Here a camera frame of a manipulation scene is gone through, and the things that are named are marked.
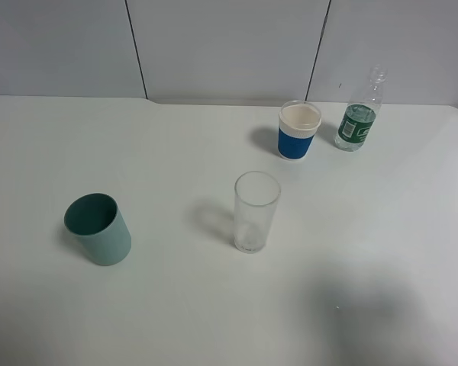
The teal green plastic cup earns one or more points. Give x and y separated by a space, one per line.
96 222

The clear green labelled water bottle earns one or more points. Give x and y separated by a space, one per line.
361 111

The clear tall drinking glass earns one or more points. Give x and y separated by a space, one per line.
256 195

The blue sleeved white paper cup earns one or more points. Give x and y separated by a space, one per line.
298 123

